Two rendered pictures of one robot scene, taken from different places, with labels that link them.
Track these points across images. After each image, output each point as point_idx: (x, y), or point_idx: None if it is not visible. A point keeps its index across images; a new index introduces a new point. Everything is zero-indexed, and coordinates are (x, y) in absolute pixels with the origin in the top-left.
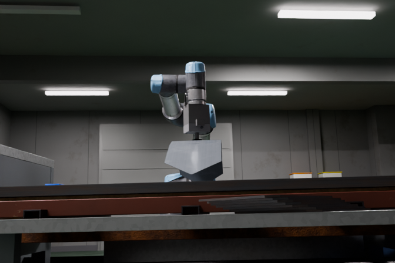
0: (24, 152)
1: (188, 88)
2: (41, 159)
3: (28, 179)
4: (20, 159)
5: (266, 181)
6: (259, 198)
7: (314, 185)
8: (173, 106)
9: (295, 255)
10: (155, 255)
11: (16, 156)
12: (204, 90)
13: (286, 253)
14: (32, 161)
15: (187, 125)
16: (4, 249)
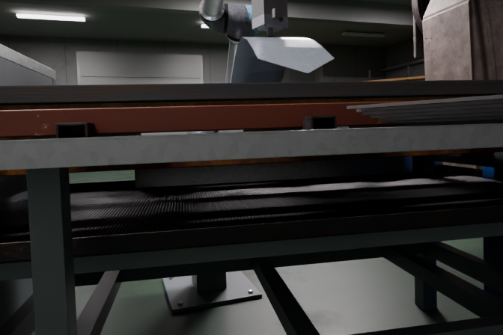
0: (20, 54)
1: None
2: (41, 67)
3: None
4: (16, 63)
5: (412, 83)
6: (488, 100)
7: (471, 90)
8: (220, 1)
9: (343, 172)
10: (196, 177)
11: (9, 57)
12: None
13: (334, 170)
14: (30, 67)
15: (260, 16)
16: (41, 194)
